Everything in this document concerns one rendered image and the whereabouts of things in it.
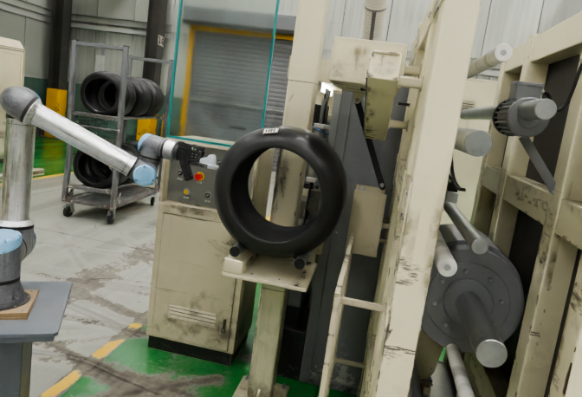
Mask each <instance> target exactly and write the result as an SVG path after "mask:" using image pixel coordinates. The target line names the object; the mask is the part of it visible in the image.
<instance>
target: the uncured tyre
mask: <svg viewBox="0 0 582 397"><path fill-rule="evenodd" d="M268 128H279V130H278V132H277V133H263V131H264V129H268ZM270 148H280V149H284V150H288V151H290V152H292V153H295V154H297V155H299V156H300V157H302V158H303V159H304V160H305V161H306V162H307V163H308V164H309V165H310V166H311V167H312V168H313V170H314V172H315V174H316V176H317V178H318V180H319V182H320V189H321V205H320V211H319V214H318V216H316V217H315V218H314V219H312V220H311V221H309V222H307V223H305V224H303V225H297V226H282V225H277V224H274V223H272V222H270V221H268V220H267V219H266V218H265V217H263V216H262V215H261V214H260V213H259V211H258V210H257V209H256V208H255V206H254V205H253V203H252V200H251V198H250V196H249V174H250V171H251V168H252V166H253V165H254V163H255V161H256V160H257V159H258V158H259V157H260V156H261V155H262V154H263V153H264V152H266V151H267V150H269V149H270ZM214 197H215V204H216V208H217V213H218V215H219V218H220V219H221V221H222V223H223V226H224V227H225V229H226V230H227V232H228V233H229V234H230V235H231V236H232V237H233V238H234V239H235V240H236V241H237V242H238V243H239V244H240V245H242V246H243V247H245V248H246V249H248V250H250V251H253V252H254V253H256V254H259V255H262V256H265V257H276V258H285V257H297V256H299V255H302V254H305V253H307V252H309V251H311V250H313V249H315V248H316V247H318V246H319V245H321V244H322V243H323V242H324V241H325V240H326V239H327V238H328V237H329V236H330V235H331V234H332V232H333V230H334V229H335V227H336V226H337V224H338V222H339V221H340V217H341V215H342V212H343V211H344V208H345V205H346V197H347V181H346V173H345V170H344V167H343V165H342V163H341V161H340V158H339V156H338V155H337V153H336V152H335V151H334V150H333V149H332V147H331V146H330V145H329V144H328V143H327V142H326V141H325V140H323V139H322V138H321V137H320V136H318V135H317V134H315V133H312V132H310V131H308V130H306V129H304V128H300V127H291V126H278V127H264V128H260V129H257V130H255V131H253V132H251V133H248V134H246V135H244V136H243V137H242V138H241V139H239V140H238V141H237V142H236V143H235V144H234V145H233V146H232V147H231V148H230V149H229V150H228V152H227V153H226V154H225V155H224V156H223V159H222V161H221V163H220V165H219V167H218V169H217V175H216V178H215V185H214Z"/></svg>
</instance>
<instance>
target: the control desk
mask: <svg viewBox="0 0 582 397"><path fill-rule="evenodd" d="M166 139H168V140H175V141H183V142H184V143H188V144H191V145H192V144H193V145H199V146H203V147H205V154H204V156H203V158H205V157H206V158H207V157H208V156H209V155H212V154H215V155H216V165H217V166H219V165H220V163H221V161H222V159H223V156H224V155H225V154H226V153H227V152H228V150H229V149H230V146H219V145H214V144H208V143H203V142H196V141H191V140H181V139H174V138H169V137H167V138H166ZM274 152H275V149H274V148H270V149H269V150H267V151H266V152H264V153H263V154H262V155H261V156H260V157H259V158H258V159H257V160H256V161H255V163H254V165H253V166H252V168H251V171H250V174H249V196H250V198H251V200H252V203H253V205H254V206H255V208H256V209H257V210H258V211H259V213H260V214H261V215H262V216H263V217H265V218H266V211H267V205H268V193H269V186H270V179H271V173H272V165H273V158H274ZM190 166H191V171H192V175H193V179H192V180H189V181H185V180H184V175H183V172H182V169H181V166H180V163H179V160H174V161H170V160H168V159H163V163H162V173H161V181H160V190H159V199H158V201H159V203H158V218H157V228H156V237H155V245H154V255H153V264H152V281H151V290H150V299H149V309H148V317H147V326H146V334H147V335H149V337H148V348H155V349H158V350H163V351H166V352H170V353H174V354H178V355H184V356H189V357H192V358H196V359H199V360H204V361H210V362H215V363H218V364H222V365H225V366H230V365H231V364H232V362H233V360H235V358H236V356H237V354H238V353H239V351H240V350H241V348H242V346H243V344H244V343H245V342H246V340H247V339H248V332H249V329H250V327H251V324H252V318H253V311H254V305H255V292H256V285H257V283H255V282H250V281H246V280H242V279H237V278H233V277H225V276H222V272H223V259H224V258H225V257H226V256H228V255H229V253H230V248H231V247H232V246H234V245H235V244H236V243H237V241H236V240H235V239H234V238H233V237H232V236H231V235H230V234H229V233H228V232H227V230H226V229H225V227H224V226H223V223H222V221H221V219H220V218H219V215H218V213H217V208H216V204H215V197H214V185H215V178H216V175H217V169H216V170H214V169H209V168H204V167H200V166H193V165H190Z"/></svg>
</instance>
